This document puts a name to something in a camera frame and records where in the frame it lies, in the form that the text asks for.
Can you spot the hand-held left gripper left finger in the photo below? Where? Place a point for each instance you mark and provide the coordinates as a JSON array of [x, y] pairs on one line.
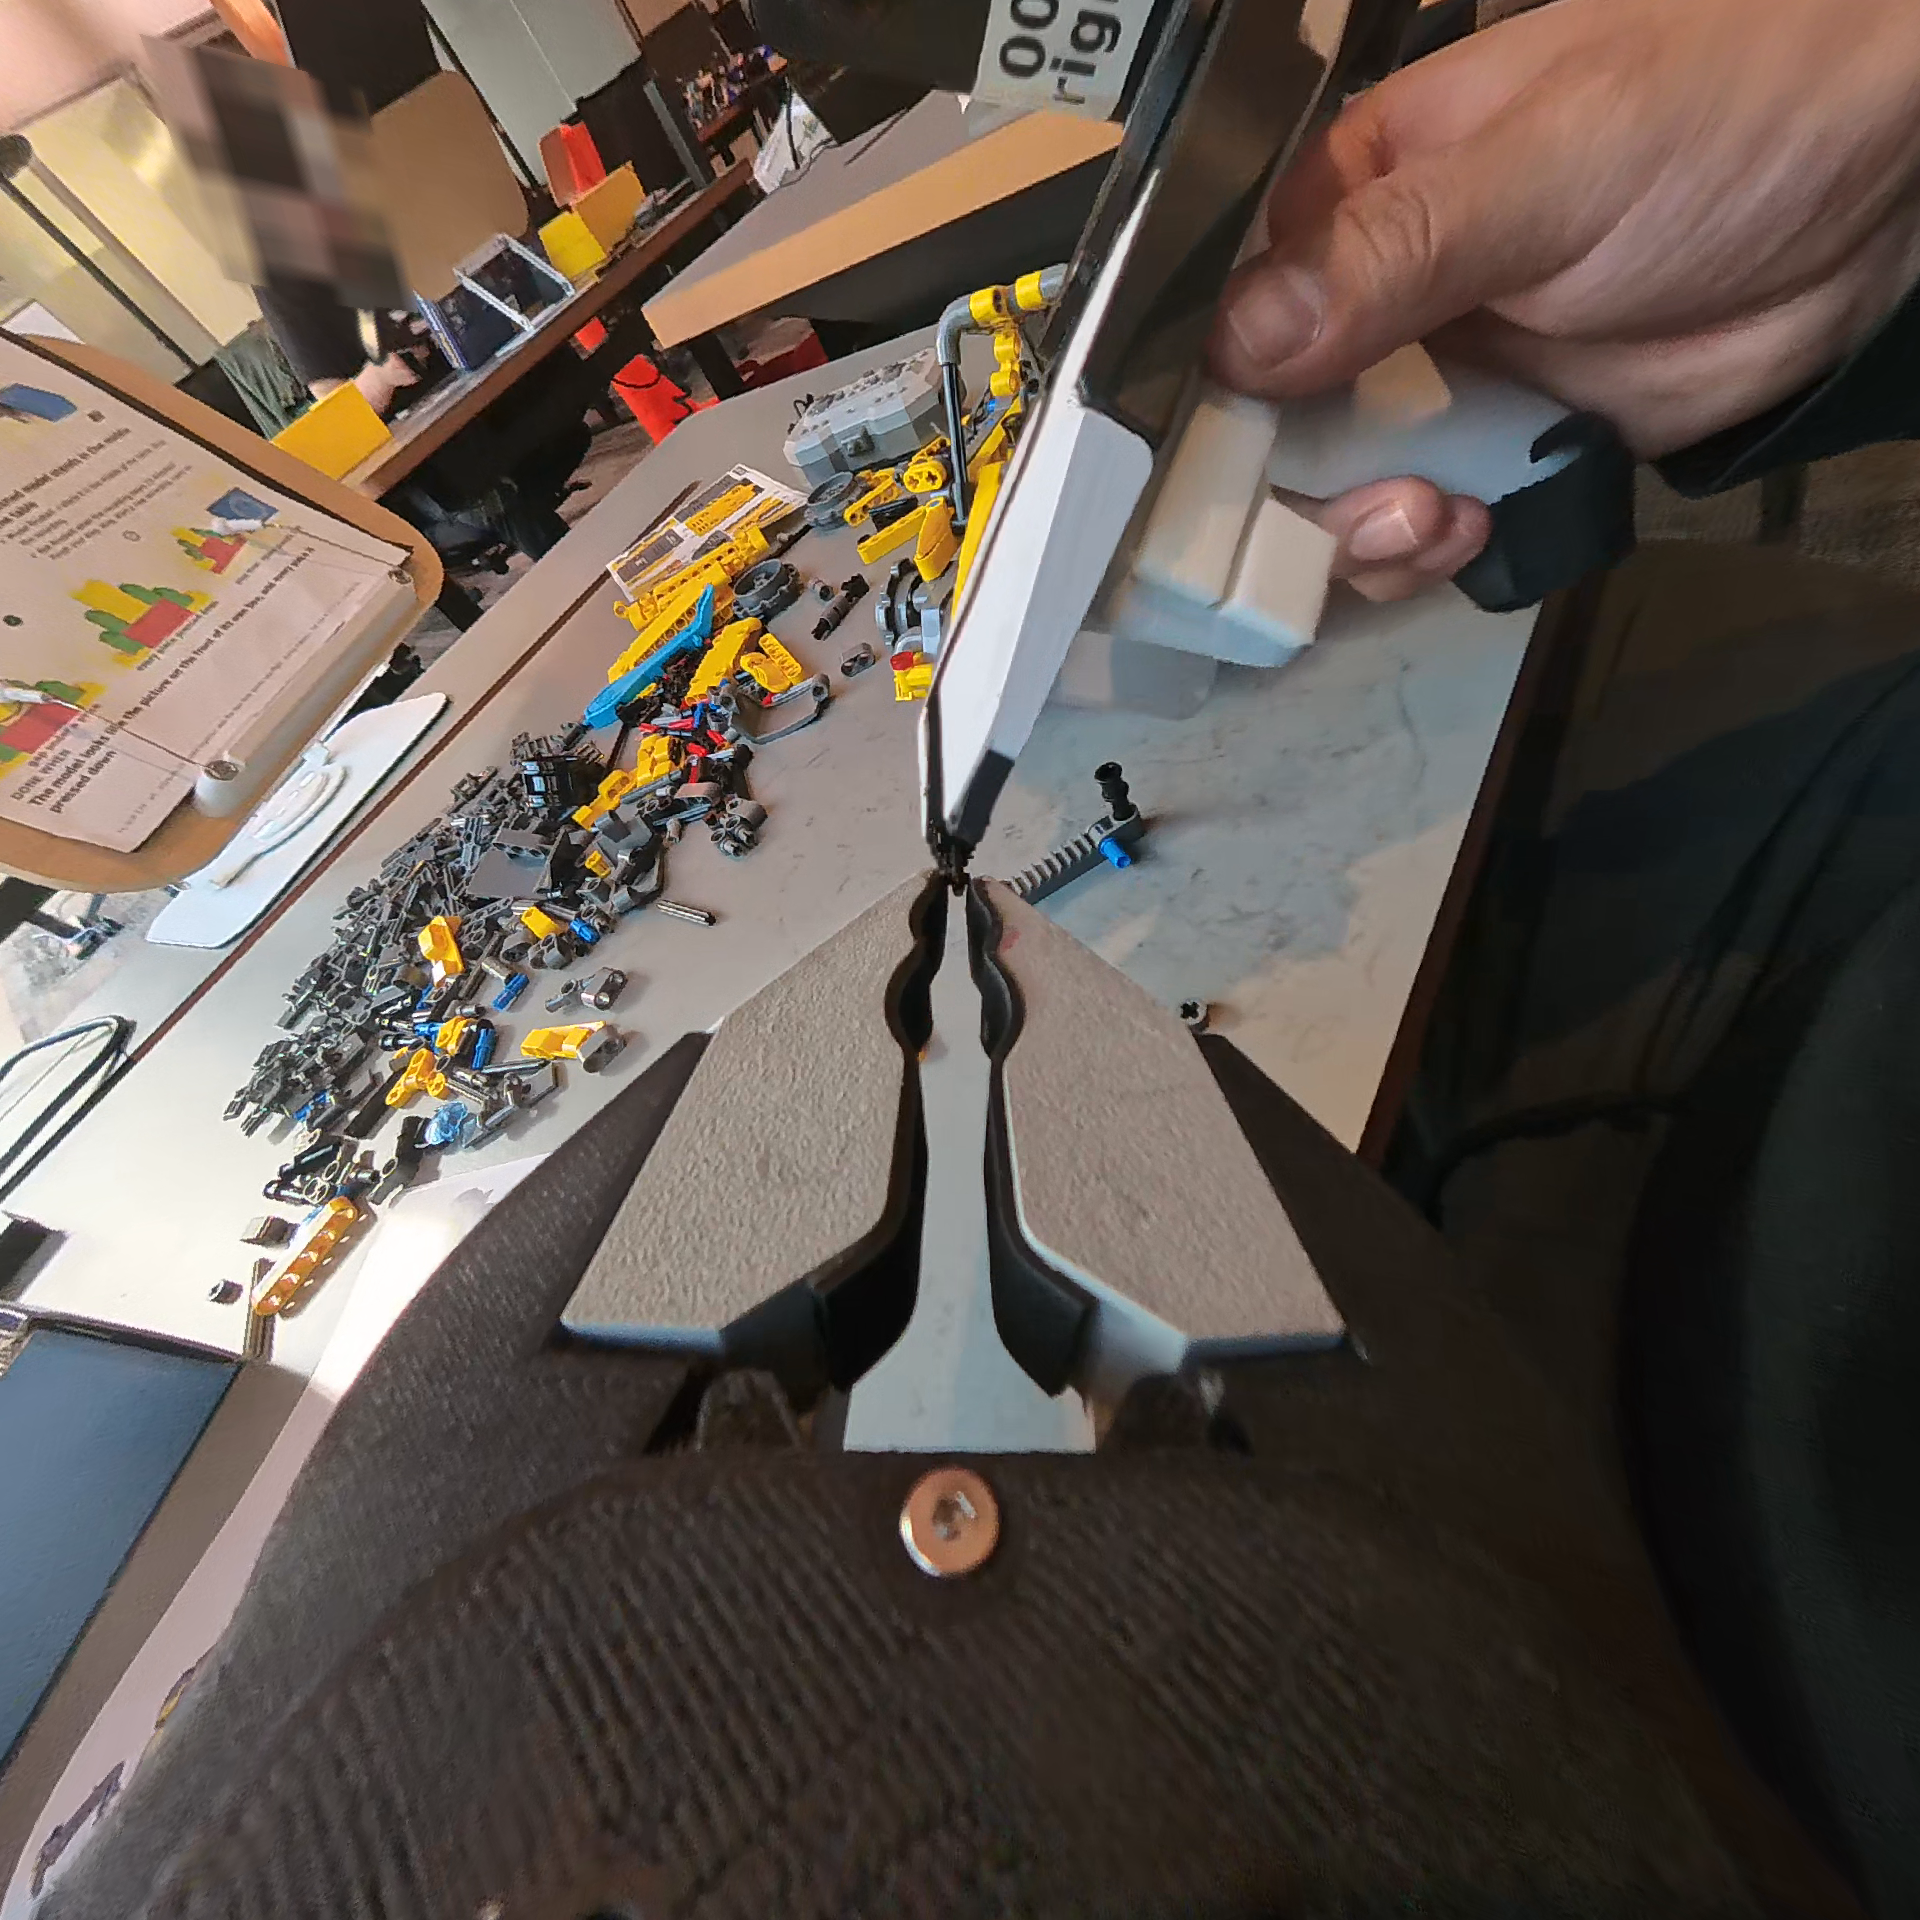
[[750, 1171]]

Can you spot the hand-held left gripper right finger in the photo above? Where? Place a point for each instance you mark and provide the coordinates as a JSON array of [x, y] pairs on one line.
[[1156, 1185]]

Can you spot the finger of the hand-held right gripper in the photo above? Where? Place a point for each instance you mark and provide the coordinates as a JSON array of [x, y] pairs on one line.
[[1051, 570]]

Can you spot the grey gear rack piece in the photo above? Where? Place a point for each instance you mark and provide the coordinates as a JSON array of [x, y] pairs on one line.
[[1074, 866]]

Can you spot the black perpendicular connector piece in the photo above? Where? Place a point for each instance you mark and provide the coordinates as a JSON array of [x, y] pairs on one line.
[[951, 866]]

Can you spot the person's right forearm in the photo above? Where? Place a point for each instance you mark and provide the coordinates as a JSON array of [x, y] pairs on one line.
[[1829, 406]]

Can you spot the grey desk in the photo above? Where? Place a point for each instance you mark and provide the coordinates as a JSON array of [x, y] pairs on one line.
[[1276, 779]]

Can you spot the person's right hand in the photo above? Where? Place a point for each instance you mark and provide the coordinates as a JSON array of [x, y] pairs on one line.
[[1652, 195]]

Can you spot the yellow toy brick vehicle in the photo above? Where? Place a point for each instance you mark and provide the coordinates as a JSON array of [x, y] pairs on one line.
[[984, 495]]

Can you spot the grey toy wheel hub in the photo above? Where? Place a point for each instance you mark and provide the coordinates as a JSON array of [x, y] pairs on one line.
[[764, 585], [830, 504]]

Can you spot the grey toy control hub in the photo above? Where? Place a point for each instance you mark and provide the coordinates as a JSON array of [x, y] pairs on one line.
[[870, 411]]

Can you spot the grey table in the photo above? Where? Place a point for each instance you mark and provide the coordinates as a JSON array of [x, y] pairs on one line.
[[902, 195], [524, 630]]

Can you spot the yellow grey sticker sheet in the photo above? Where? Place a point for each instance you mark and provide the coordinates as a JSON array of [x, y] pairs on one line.
[[704, 516]]

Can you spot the paper instruction booklet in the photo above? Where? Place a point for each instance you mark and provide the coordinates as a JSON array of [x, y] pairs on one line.
[[389, 1243]]

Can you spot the pile of loose brick parts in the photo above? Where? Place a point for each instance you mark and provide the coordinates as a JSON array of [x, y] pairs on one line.
[[451, 931]]

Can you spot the orange traffic cone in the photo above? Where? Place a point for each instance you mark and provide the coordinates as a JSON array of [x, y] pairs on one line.
[[653, 398]]

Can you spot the yellow plastic bin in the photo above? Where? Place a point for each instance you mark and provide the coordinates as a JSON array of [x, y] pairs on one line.
[[340, 434], [592, 233]]

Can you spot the white stand base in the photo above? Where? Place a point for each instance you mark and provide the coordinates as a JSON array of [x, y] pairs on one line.
[[376, 735]]

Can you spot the wooden table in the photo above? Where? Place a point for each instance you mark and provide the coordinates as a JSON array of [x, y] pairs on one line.
[[494, 382]]

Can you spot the sign board on stand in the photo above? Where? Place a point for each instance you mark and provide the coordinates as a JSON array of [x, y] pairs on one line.
[[413, 578]]

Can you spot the blue cardboard kit box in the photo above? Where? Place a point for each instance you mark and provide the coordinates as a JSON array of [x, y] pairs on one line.
[[90, 1499]]

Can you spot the printed instruction sheet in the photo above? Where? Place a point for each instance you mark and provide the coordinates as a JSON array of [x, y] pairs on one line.
[[182, 630]]

